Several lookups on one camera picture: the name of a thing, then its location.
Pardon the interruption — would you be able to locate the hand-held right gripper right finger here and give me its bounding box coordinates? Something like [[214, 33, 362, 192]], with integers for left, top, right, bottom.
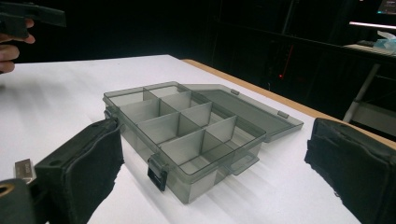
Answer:
[[304, 117, 396, 224]]

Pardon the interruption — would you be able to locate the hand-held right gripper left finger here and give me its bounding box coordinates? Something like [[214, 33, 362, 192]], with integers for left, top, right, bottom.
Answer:
[[34, 118, 125, 224]]

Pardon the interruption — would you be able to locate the transparent grey compartment organizer box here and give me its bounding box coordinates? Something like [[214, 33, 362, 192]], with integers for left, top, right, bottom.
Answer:
[[102, 81, 304, 205]]

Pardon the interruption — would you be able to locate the small silver metal piece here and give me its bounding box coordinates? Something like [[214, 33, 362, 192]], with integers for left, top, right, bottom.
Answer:
[[14, 159, 37, 185]]

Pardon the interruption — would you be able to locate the white metal stand leg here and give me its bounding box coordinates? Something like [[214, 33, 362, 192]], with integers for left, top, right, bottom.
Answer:
[[342, 63, 382, 124]]

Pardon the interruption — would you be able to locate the dark side desk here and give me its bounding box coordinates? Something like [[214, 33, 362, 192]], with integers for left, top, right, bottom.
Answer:
[[343, 43, 396, 66]]

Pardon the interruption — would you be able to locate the pale blue tissue pack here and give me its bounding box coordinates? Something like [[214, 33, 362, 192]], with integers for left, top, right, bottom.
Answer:
[[373, 30, 396, 50]]

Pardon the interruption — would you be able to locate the white light bar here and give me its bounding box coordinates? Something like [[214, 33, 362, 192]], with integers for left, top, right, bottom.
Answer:
[[348, 21, 396, 31]]

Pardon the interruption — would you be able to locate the dark monitor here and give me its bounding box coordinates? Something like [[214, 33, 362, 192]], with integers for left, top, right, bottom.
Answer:
[[377, 0, 396, 15]]

